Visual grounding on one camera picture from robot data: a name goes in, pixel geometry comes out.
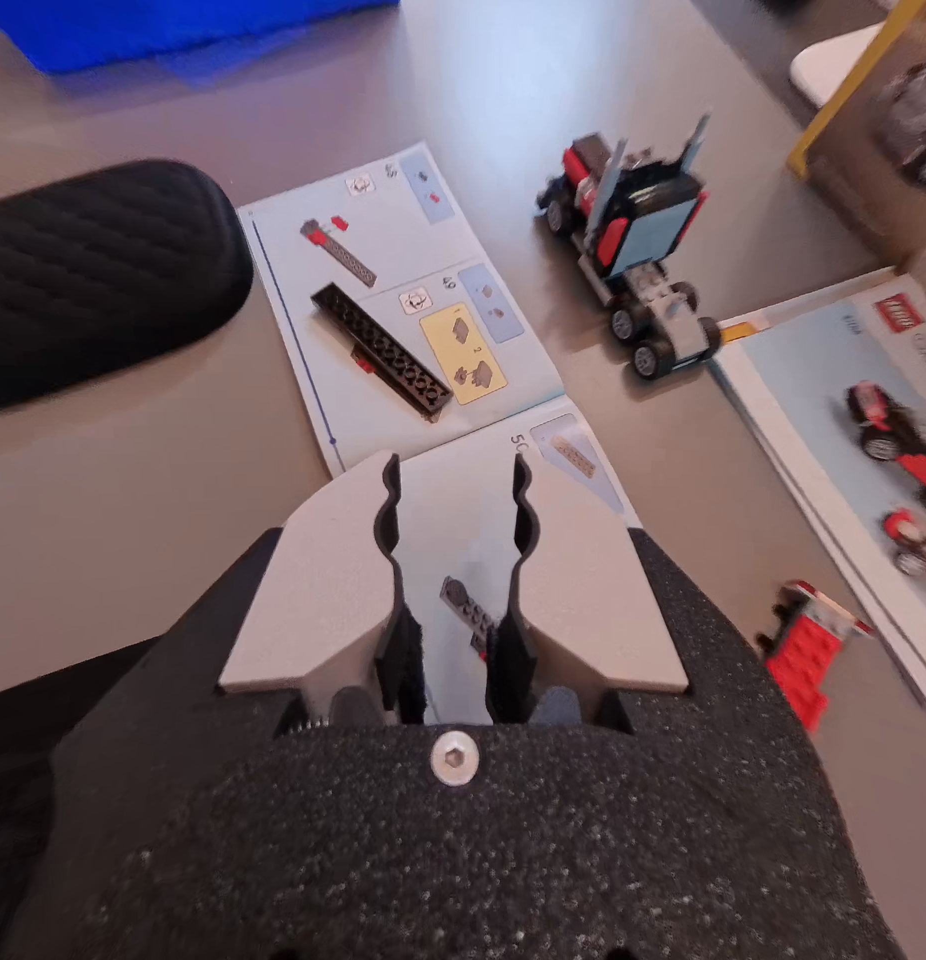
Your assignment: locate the black red lego truck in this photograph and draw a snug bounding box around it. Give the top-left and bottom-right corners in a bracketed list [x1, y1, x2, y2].
[536, 114, 722, 380]

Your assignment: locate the car cover instruction booklet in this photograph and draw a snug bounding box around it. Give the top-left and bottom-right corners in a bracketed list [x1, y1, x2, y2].
[714, 273, 926, 706]

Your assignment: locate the long black lego plate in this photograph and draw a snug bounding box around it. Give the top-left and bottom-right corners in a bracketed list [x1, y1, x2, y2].
[310, 283, 455, 423]

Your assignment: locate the yellow mark instruction booklet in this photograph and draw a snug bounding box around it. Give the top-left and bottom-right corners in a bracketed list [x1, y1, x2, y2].
[709, 315, 926, 714]

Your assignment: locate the grey red lego assembly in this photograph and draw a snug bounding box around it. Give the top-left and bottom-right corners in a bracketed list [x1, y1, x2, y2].
[755, 579, 876, 732]

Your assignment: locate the black quilted wrist pad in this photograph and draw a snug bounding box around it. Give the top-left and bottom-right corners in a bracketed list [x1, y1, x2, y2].
[0, 637, 160, 960]
[0, 159, 255, 412]

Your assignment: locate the large blue plastic bin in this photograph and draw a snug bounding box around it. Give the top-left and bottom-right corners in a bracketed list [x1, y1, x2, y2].
[0, 0, 400, 76]

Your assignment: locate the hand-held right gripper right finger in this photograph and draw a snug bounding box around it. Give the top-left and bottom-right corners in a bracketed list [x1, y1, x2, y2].
[485, 453, 692, 725]

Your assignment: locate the white round object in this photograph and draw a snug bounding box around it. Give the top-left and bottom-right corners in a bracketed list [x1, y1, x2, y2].
[789, 22, 884, 110]

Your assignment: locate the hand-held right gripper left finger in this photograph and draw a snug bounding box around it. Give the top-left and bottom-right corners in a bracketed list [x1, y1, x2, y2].
[216, 450, 428, 725]

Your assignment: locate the grey desk mat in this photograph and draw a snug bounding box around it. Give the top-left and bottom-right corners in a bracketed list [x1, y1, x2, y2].
[691, 0, 906, 129]

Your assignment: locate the lego set box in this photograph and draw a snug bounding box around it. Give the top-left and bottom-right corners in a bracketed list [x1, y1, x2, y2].
[787, 0, 926, 264]

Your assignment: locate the open lego instruction booklet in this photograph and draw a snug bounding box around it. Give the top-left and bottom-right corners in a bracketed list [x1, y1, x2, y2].
[238, 141, 644, 725]

